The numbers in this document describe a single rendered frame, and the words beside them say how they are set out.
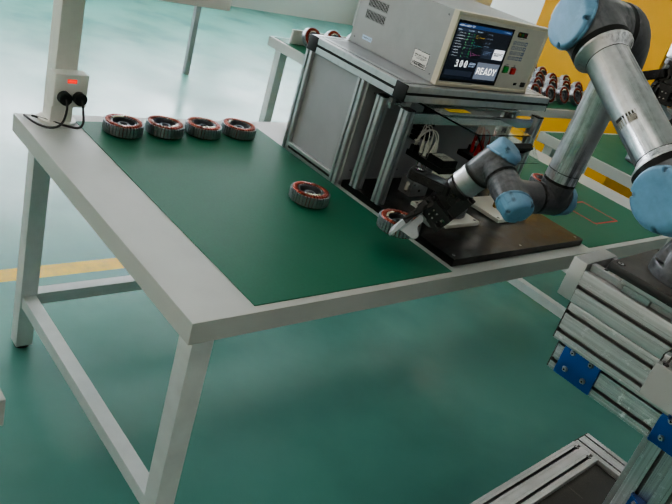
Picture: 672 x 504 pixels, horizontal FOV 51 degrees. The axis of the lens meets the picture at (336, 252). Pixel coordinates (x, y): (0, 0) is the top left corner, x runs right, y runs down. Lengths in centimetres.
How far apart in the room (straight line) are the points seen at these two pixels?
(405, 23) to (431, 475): 138
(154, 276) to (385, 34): 110
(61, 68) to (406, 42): 94
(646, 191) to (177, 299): 86
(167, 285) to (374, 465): 111
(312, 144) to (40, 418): 112
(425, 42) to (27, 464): 155
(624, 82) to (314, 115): 106
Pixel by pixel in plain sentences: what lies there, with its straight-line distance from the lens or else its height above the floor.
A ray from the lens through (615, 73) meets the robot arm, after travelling 144.
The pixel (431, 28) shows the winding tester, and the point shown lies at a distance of 207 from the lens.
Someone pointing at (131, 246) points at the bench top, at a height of 75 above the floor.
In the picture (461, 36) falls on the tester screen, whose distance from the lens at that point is 205.
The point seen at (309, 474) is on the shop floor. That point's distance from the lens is 220.
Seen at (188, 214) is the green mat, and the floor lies 75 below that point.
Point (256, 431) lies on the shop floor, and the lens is 228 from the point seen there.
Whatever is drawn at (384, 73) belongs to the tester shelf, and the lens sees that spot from 198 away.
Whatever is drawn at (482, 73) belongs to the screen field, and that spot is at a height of 116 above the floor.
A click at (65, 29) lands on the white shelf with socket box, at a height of 101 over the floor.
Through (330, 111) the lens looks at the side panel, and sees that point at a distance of 215.
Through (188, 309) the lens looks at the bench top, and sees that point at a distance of 136.
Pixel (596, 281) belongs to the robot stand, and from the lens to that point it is 151.
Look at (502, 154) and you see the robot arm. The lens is 166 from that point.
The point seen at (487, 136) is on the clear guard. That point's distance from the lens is 190.
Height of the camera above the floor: 149
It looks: 26 degrees down
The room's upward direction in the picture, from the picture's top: 18 degrees clockwise
